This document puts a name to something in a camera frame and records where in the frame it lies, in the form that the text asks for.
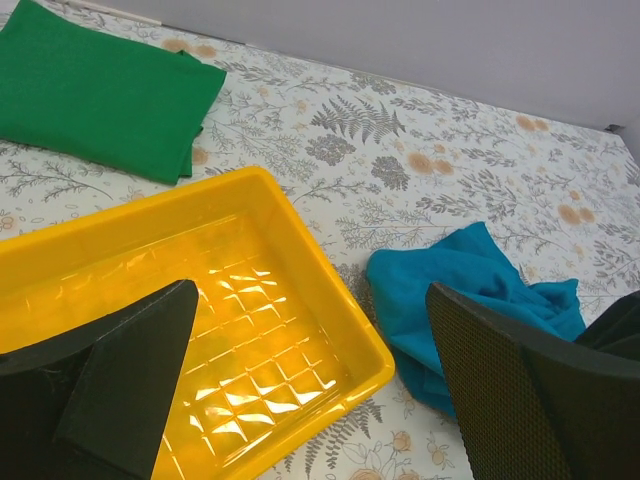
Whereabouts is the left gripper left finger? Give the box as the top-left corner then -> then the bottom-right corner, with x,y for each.
1,280 -> 199,479

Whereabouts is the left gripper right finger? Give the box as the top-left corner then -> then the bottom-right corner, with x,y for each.
426,284 -> 639,479

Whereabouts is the blue t shirt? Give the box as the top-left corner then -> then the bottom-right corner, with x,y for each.
366,221 -> 587,420

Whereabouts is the yellow plastic tray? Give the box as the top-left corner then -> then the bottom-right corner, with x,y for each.
1,167 -> 394,479

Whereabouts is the floral table mat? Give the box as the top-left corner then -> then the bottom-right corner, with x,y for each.
1,1 -> 639,479

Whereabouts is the folded green t shirt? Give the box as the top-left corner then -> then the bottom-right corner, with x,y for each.
1,1 -> 226,185

